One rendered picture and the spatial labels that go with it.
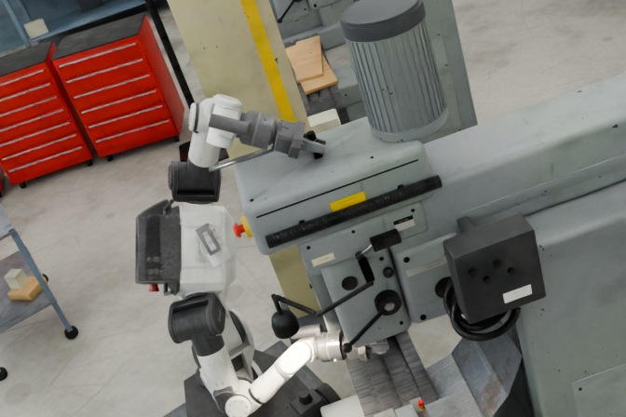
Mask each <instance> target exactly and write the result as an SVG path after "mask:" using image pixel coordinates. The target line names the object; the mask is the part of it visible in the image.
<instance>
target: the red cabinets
mask: <svg viewBox="0 0 626 417"><path fill-rule="evenodd" d="M183 118H184V105H183V102H182V100H181V98H180V95H179V93H178V90H177V88H176V86H175V84H174V82H173V79H172V77H171V75H170V71H169V68H168V66H167V63H166V62H165V60H164V57H163V55H162V52H161V50H160V48H159V45H158V43H157V40H156V38H155V35H154V33H153V30H152V28H151V26H150V23H149V21H148V19H147V17H146V12H143V13H140V14H137V15H134V16H130V17H127V18H125V19H122V20H116V21H113V22H110V23H106V24H104V25H101V26H98V27H94V28H91V29H88V30H85V31H82V32H79V33H76V34H70V35H67V36H64V37H63V39H62V40H61V42H60V44H59V46H58V48H57V49H56V48H55V46H54V44H53V40H49V41H47V42H44V43H41V44H38V45H35V46H32V47H27V48H25V49H22V50H20V51H17V52H14V53H11V54H8V55H5V56H3V57H0V197H2V193H1V190H2V189H3V181H4V178H5V175H4V173H6V175H7V176H8V178H9V180H10V182H11V183H12V185H15V184H19V185H20V188H21V189H23V188H26V183H25V181H28V180H30V179H33V178H36V177H39V176H42V175H45V174H48V173H50V172H53V171H56V170H59V169H62V168H67V167H70V166H72V165H75V164H78V163H81V162H84V161H86V162H87V165H88V166H92V160H91V158H93V155H94V149H96V151H97V153H98V155H99V157H103V156H106V159H107V161H108V162H109V161H113V156H112V154H115V153H118V152H122V151H125V150H128V149H131V148H135V147H138V146H142V145H145V144H148V143H151V142H154V141H160V140H164V139H167V138H170V137H173V139H174V141H175V142H177V141H179V136H178V135H180V134H181V128H182V123H183Z"/></svg>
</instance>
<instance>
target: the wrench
mask: <svg viewBox="0 0 626 417"><path fill-rule="evenodd" d="M273 151H274V147H272V146H270V147H267V150H264V149H262V150H259V151H256V152H253V153H250V154H247V155H243V156H240V157H237V158H234V159H231V160H228V161H225V162H223V163H220V164H218V165H215V166H212V167H209V172H212V171H215V170H217V169H220V168H225V167H228V166H231V165H234V164H237V163H239V162H242V161H245V160H248V159H251V158H254V157H256V156H259V155H264V154H267V153H270V152H273Z"/></svg>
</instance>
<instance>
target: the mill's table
mask: <svg viewBox="0 0 626 417"><path fill-rule="evenodd" d="M387 341H388V346H389V350H388V351H387V352H386V353H385V354H383V355H378V354H376V353H371V354H370V359H369V360H368V361H365V360H360V359H359V358H356V359H349V358H348V357H346V363H347V366H348V369H349V372H350V375H351V378H352V381H353V383H354V386H355V389H356V392H357V395H358V398H359V401H360V404H361V408H362V411H363V414H364V416H365V417H374V415H376V414H378V413H380V412H383V411H385V410H389V409H393V410H394V412H395V410H396V409H398V408H401V407H403V406H406V405H408V404H410V400H412V399H415V398H417V397H421V399H422V400H423V402H424V405H427V404H429V403H431V402H434V401H436V400H439V399H438V396H437V394H436V392H435V390H434V388H433V386H432V383H431V381H430V379H429V377H428V375H427V372H426V370H425V368H424V366H423V364H422V362H421V359H420V357H419V355H418V353H417V352H416V350H415V346H414V344H413V342H412V340H411V337H410V335H409V333H408V331H407V330H406V331H404V332H401V333H398V334H395V335H393V336H390V337H387ZM395 414H396V412H395Z"/></svg>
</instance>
